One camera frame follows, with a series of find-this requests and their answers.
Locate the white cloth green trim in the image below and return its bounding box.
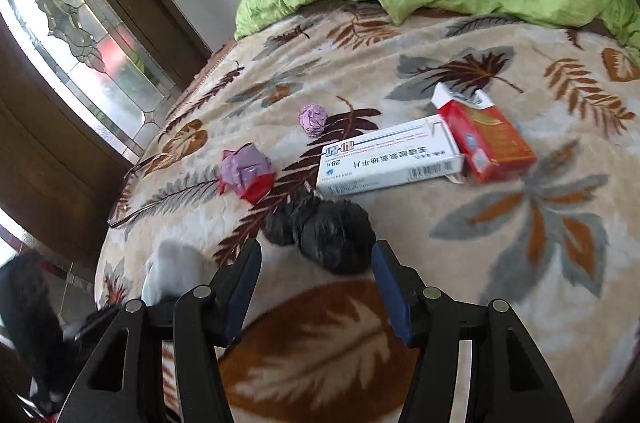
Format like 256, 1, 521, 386
141, 241, 216, 306

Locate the black plastic bag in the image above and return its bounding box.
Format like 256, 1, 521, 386
262, 192, 376, 276

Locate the purple red candy wrapper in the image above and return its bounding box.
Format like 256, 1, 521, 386
219, 143, 276, 206

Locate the long white pill box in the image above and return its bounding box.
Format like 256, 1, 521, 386
316, 114, 464, 198

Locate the leaf pattern beige blanket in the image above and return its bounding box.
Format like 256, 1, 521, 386
96, 1, 639, 422

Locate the red cigarette box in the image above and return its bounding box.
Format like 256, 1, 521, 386
432, 83, 537, 183

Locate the stained glass wooden door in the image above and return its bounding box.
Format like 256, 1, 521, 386
1, 0, 209, 266

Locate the crumpled purple paper ball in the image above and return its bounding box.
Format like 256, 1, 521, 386
298, 104, 328, 137

